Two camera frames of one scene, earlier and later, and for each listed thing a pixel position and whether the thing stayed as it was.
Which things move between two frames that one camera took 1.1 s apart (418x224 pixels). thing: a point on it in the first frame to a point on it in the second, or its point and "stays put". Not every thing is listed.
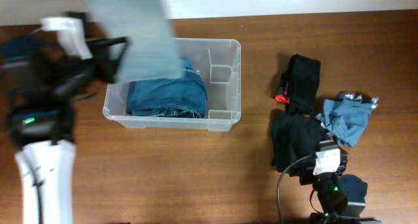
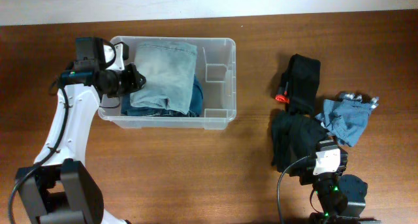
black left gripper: x=108 y=70 to x=132 y=81
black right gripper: x=305 y=170 stays put
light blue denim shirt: x=347 y=117 stays put
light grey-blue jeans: x=142 y=19 to x=169 y=70
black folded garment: x=294 y=136 stays put
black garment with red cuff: x=300 y=83 stays put
